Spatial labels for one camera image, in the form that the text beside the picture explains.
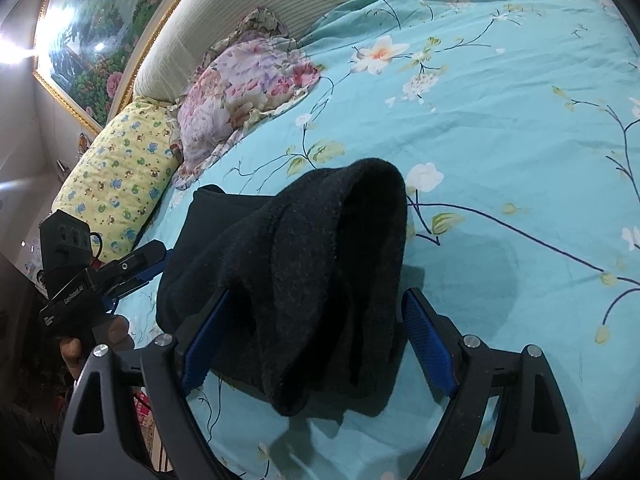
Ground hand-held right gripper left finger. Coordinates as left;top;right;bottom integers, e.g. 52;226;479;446
54;290;236;480

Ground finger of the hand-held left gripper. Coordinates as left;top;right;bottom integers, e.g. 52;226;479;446
99;240;167;288
102;259;174;307

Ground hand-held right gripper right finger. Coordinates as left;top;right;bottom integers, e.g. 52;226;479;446
400;287;583;480

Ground black pants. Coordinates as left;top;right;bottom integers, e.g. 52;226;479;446
156;157;408;417

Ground person's left hand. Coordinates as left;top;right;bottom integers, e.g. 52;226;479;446
59;316;137;382

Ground yellow cartoon print pillow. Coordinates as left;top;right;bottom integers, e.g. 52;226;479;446
51;96;181;263

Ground blue floral bedsheet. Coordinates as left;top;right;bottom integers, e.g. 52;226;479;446
100;0;640;480

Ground pink floral ruffled pillow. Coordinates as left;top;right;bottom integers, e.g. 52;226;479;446
169;7;322;191

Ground gold framed landscape painting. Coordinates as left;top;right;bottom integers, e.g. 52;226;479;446
32;0;221;136

